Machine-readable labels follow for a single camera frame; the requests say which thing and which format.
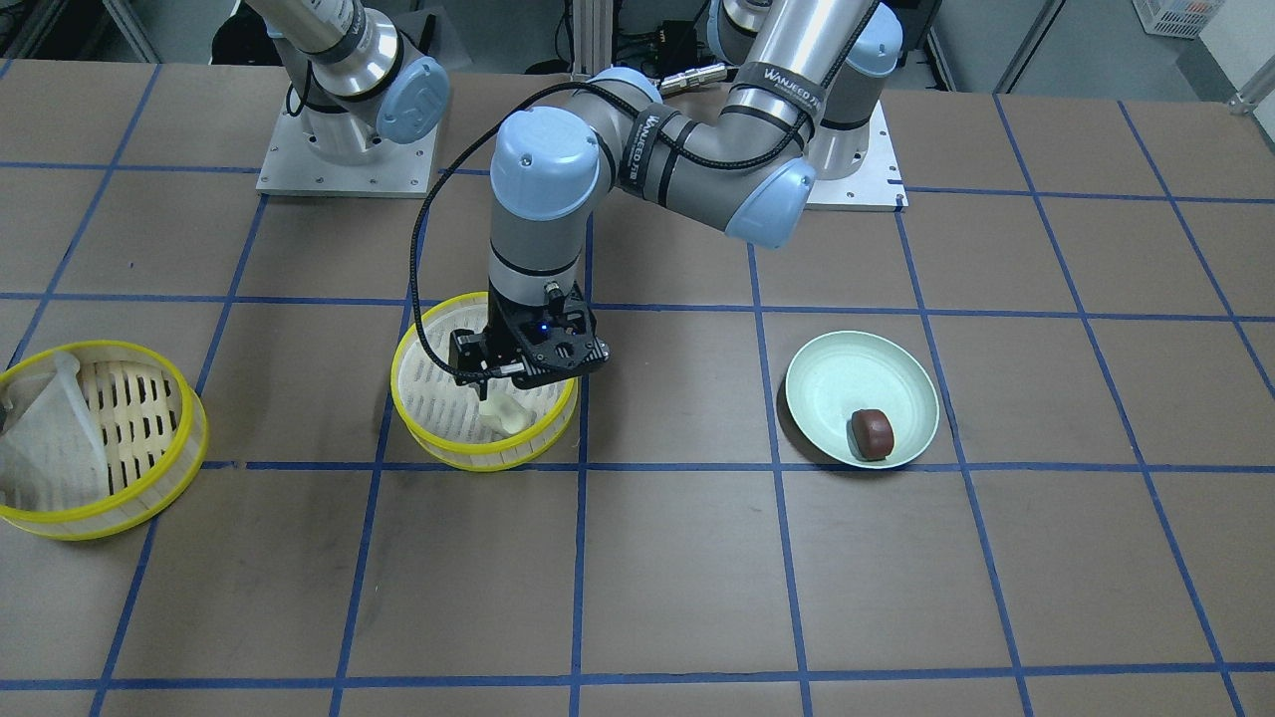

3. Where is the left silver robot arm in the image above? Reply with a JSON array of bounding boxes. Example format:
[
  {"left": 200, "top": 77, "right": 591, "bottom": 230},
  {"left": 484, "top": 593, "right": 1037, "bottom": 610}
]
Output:
[{"left": 436, "top": 1, "right": 904, "bottom": 390}]

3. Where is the brown steamed bun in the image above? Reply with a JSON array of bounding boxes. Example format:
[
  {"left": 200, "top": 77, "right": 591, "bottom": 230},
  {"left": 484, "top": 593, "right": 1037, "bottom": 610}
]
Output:
[{"left": 848, "top": 408, "right": 895, "bottom": 463}]

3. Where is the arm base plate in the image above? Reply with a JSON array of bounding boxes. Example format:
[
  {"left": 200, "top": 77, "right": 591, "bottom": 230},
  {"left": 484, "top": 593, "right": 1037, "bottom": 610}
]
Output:
[
  {"left": 806, "top": 102, "right": 909, "bottom": 212},
  {"left": 256, "top": 110, "right": 440, "bottom": 198}
]

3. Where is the aluminium frame post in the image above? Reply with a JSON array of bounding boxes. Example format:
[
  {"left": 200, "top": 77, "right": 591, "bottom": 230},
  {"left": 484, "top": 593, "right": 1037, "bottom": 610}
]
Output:
[{"left": 570, "top": 0, "right": 618, "bottom": 79}]

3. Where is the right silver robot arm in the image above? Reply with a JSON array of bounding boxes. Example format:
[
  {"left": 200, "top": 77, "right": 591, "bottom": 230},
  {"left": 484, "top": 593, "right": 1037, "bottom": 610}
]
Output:
[{"left": 249, "top": 1, "right": 450, "bottom": 166}]

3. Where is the light green plate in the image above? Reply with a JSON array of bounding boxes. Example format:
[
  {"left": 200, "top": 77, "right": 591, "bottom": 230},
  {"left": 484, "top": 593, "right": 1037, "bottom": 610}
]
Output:
[{"left": 783, "top": 330, "right": 941, "bottom": 469}]

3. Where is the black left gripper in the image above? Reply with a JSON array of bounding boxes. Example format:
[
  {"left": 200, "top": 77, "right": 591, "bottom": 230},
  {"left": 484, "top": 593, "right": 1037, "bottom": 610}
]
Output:
[{"left": 450, "top": 283, "right": 609, "bottom": 389}]

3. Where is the white steamer cloth liner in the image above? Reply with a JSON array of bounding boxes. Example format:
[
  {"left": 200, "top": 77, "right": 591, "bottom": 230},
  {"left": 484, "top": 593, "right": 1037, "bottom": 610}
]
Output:
[{"left": 1, "top": 351, "right": 108, "bottom": 512}]

